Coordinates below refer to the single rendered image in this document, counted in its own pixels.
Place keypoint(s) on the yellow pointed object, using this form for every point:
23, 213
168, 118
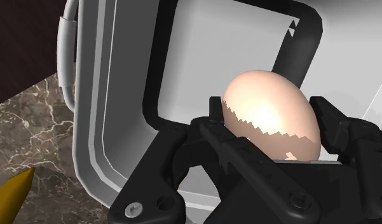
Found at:
9, 195

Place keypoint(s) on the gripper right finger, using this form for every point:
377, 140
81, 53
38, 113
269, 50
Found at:
358, 139

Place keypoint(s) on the beige egg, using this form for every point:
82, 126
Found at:
268, 114

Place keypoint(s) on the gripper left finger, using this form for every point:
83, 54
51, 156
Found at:
227, 155

